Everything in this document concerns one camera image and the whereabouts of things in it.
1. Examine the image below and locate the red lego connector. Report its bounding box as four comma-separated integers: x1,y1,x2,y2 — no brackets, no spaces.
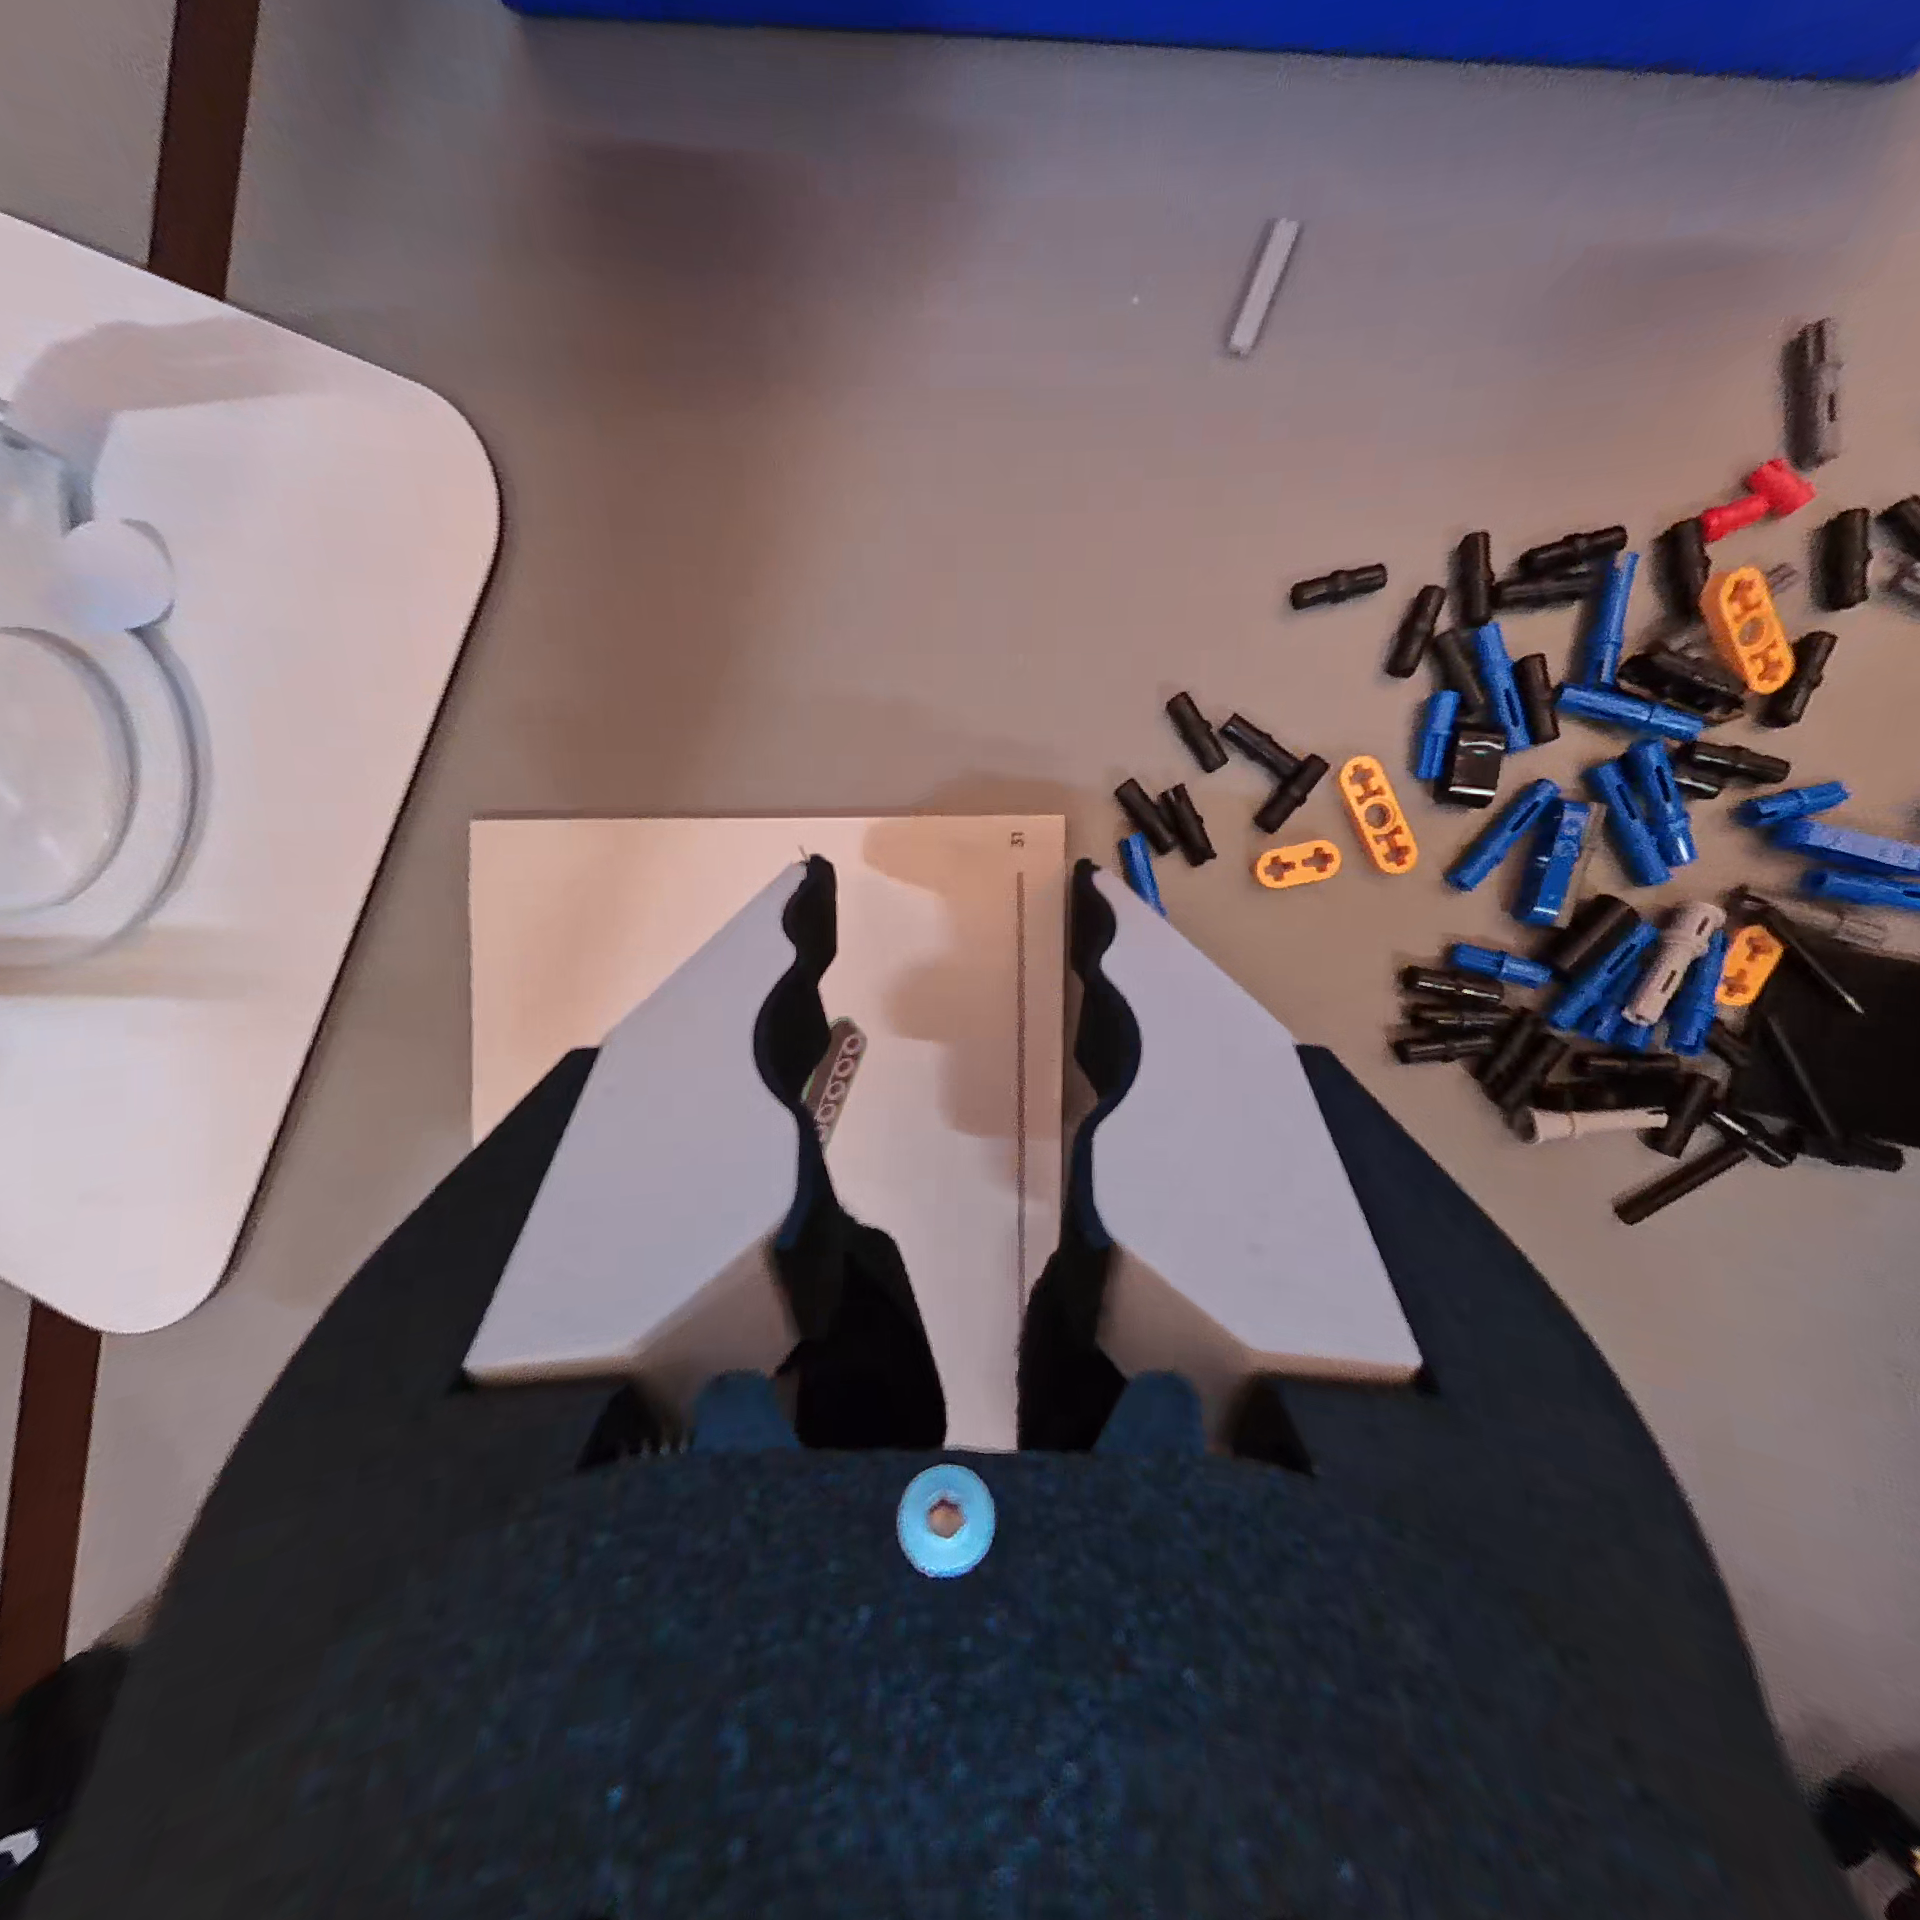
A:
1698,459,1816,542

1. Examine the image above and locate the white lego instruction booklet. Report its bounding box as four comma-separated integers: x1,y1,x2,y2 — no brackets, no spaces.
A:
468,813,1067,1453

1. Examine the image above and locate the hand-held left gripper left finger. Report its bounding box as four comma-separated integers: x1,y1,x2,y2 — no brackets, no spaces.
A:
461,855,950,1453

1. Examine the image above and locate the light grey lego axle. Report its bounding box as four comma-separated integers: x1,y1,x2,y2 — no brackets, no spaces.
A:
1224,220,1306,358

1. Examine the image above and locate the long orange lego liftarm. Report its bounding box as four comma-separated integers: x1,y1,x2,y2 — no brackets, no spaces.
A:
1698,564,1797,697
1338,755,1421,876

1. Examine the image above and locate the pile of black blue pins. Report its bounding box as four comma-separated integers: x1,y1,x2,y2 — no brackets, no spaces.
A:
1114,502,1920,1230

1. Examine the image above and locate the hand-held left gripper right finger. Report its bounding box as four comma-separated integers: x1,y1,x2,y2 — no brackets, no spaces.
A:
1018,857,1423,1453

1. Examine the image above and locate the dark grey lego connector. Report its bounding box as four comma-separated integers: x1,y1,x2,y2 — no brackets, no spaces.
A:
1782,317,1847,470

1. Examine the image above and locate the white stand base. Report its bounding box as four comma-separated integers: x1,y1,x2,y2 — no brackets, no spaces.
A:
0,211,504,1337

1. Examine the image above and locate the black lego panel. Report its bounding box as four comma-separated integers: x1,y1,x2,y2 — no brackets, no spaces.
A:
1747,936,1920,1156

